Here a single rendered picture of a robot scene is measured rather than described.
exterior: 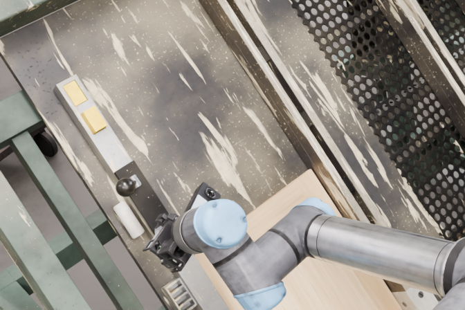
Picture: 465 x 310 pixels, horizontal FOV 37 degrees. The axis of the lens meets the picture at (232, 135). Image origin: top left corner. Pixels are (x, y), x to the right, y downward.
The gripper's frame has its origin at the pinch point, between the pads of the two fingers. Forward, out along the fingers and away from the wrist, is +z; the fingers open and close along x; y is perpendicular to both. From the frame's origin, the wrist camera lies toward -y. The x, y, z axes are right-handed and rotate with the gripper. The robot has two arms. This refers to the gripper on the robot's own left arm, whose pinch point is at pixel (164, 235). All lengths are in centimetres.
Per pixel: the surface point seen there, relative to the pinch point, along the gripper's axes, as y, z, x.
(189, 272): 0.9, 8.1, 10.4
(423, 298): -27, 5, 61
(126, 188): -1.8, -3.7, -11.9
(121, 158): -9.9, 8.1, -15.5
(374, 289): -23, 10, 51
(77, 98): -14.3, 8.2, -30.4
